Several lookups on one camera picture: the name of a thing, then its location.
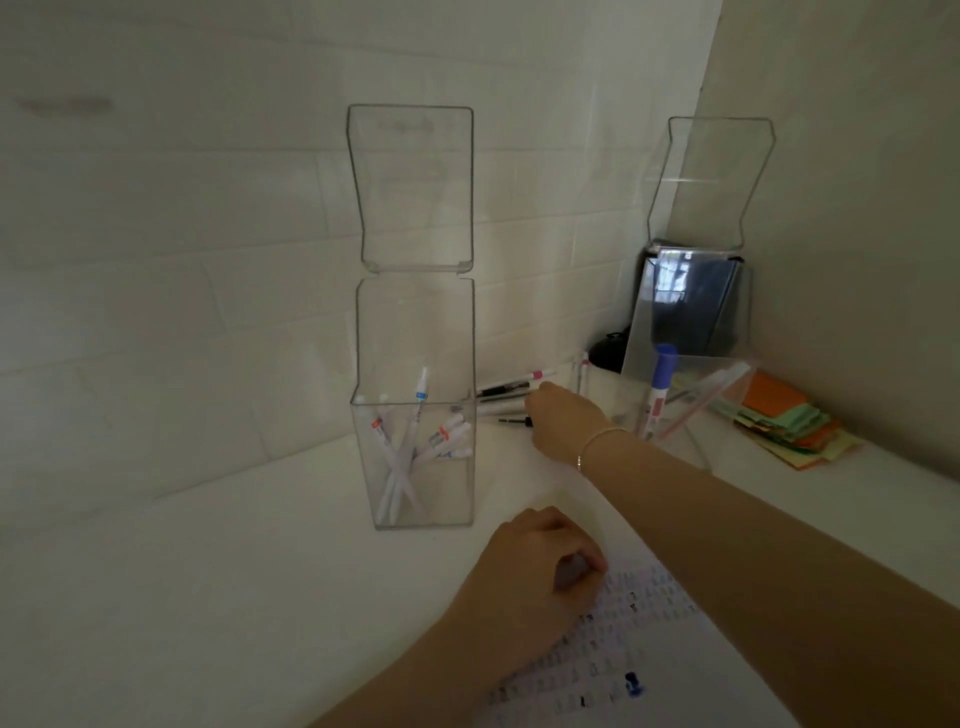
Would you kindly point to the person's left hand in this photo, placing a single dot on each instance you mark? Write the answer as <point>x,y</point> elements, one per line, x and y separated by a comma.
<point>525,592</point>

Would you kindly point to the person's right hand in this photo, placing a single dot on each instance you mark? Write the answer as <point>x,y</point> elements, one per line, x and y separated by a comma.
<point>570,427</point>

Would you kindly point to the clear pen black grip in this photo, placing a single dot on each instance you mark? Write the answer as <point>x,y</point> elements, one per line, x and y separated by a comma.
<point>517,421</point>

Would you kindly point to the white pen light blue end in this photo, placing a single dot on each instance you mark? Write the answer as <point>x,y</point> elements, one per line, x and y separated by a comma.
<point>499,409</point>

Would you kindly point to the thick white marker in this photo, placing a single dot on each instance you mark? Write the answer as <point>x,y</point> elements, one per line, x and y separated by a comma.
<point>660,390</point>

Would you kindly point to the white pen light blue band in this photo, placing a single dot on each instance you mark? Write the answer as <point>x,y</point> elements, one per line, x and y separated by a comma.
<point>421,390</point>

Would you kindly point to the white paper sheet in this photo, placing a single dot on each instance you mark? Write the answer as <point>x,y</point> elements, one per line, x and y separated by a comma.
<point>690,675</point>

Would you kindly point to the clear acrylic box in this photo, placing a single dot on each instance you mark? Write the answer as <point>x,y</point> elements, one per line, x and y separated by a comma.
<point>412,322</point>
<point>712,180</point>

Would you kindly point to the person's right forearm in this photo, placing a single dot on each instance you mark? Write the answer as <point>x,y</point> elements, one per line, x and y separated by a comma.
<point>787,570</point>

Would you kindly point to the black bag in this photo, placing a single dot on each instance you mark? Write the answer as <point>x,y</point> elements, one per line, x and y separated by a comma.
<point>606,352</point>

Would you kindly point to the stack of coloured sticky notes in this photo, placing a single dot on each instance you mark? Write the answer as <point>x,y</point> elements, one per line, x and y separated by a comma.
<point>780,397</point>

